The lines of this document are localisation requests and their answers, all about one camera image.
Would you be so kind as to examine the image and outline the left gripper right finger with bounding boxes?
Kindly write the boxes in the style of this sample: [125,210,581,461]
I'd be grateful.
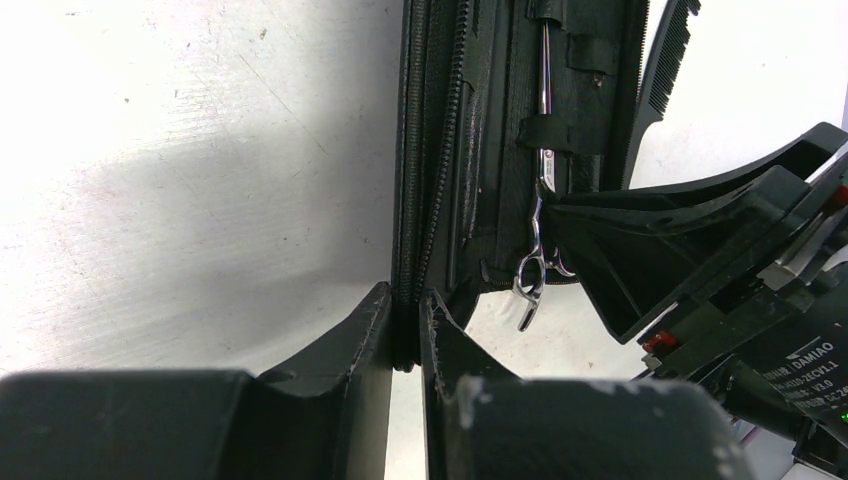
[419,289,518,479]

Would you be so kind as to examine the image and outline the black zippered tool case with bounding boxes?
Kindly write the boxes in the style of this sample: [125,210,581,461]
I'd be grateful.
[392,1,650,372]

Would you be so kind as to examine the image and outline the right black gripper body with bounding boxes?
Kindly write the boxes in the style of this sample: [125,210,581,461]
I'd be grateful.
[641,152,847,458]

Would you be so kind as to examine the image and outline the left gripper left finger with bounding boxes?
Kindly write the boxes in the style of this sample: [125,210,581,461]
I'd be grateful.
[258,282,393,479]

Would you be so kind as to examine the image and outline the silver scissors red tip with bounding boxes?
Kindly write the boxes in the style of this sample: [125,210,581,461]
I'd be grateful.
[513,18,575,332]

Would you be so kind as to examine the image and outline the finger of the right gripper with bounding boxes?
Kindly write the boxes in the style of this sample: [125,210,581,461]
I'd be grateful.
[543,166,811,344]
[543,122,847,219]

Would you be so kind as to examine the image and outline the black handled comb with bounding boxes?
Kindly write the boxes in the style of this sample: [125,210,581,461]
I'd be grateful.
[621,0,702,190]

